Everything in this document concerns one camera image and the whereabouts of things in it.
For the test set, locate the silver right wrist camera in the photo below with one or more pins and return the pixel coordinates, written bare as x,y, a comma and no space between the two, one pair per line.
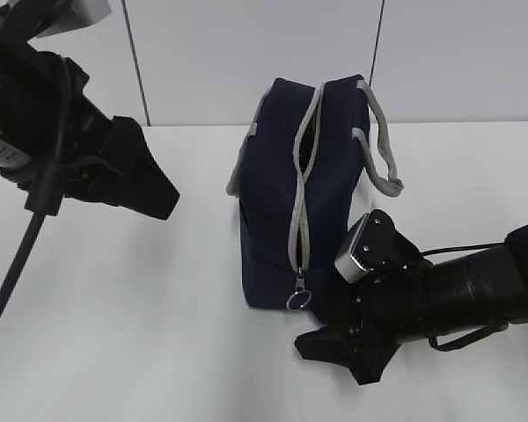
373,244

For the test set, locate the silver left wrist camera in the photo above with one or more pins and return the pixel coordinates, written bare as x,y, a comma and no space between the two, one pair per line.
47,18

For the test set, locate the navy and white lunch bag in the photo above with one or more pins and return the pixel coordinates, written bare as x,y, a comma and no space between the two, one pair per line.
297,169

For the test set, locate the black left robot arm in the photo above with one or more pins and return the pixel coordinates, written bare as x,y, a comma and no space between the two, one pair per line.
22,69

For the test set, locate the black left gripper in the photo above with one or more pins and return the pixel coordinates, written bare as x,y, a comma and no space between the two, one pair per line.
79,153

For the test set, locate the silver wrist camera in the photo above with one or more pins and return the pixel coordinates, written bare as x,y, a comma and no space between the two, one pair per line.
47,18
373,244

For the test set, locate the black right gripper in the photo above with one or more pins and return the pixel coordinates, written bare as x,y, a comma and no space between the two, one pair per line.
371,311

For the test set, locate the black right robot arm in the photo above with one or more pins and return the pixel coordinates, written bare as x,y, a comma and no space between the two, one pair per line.
478,295

